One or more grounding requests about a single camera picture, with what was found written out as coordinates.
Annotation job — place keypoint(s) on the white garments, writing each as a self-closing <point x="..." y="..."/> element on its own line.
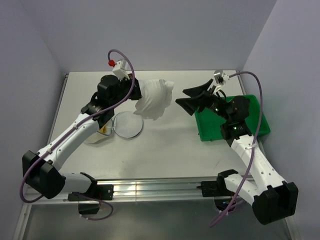
<point x="156" y="97"/>

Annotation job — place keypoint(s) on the aluminium mounting rail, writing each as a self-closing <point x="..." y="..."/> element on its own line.
<point x="138" y="190"/>

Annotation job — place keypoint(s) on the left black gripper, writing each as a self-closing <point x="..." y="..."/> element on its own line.
<point x="137" y="93"/>

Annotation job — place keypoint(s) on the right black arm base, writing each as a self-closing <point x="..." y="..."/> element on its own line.
<point x="213" y="188"/>

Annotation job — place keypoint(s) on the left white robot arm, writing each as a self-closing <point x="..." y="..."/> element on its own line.
<point x="41" y="168"/>

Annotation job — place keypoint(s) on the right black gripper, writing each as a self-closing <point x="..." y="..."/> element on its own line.
<point x="201" y="100"/>

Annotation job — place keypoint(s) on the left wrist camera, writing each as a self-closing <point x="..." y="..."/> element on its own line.
<point x="119" y="68"/>

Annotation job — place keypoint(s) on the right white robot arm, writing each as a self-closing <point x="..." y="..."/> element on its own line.
<point x="272" y="198"/>

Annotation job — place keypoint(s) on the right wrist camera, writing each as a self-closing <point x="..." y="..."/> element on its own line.
<point x="220" y="78"/>

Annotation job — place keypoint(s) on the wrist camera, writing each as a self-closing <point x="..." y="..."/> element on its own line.
<point x="119" y="68"/>
<point x="220" y="78"/>

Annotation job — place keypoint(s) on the yellow bra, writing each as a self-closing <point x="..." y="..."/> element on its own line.
<point x="103" y="130"/>

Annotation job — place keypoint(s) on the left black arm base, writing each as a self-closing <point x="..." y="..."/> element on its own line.
<point x="98" y="192"/>

